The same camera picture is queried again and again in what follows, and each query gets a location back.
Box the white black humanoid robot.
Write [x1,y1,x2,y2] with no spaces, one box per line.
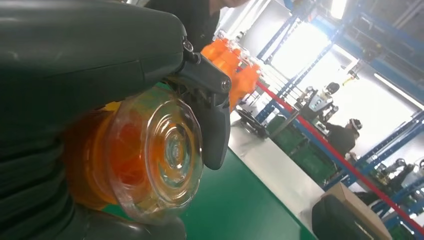
[373,157,424,197]
[294,81,341,124]

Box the black carrying case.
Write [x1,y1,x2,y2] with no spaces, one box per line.
[311,194,376,240]

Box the brown cardboard box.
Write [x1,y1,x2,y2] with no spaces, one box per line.
[322,182,394,240]

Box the person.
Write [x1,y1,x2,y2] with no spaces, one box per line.
[325,118,364,159]
[144,0,250,53]

